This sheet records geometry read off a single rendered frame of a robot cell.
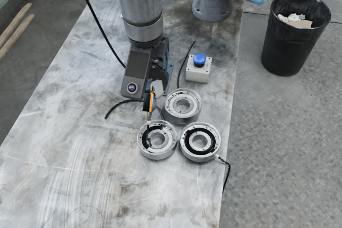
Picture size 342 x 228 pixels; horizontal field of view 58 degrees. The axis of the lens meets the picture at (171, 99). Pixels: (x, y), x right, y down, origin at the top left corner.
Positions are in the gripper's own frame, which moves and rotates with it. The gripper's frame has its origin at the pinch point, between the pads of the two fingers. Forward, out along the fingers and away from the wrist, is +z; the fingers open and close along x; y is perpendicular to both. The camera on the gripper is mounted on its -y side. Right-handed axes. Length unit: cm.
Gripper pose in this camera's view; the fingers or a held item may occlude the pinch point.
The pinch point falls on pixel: (150, 96)
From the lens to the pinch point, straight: 76.5
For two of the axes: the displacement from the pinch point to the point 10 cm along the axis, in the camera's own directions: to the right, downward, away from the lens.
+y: 2.1, -8.1, 5.4
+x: -9.8, -1.6, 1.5
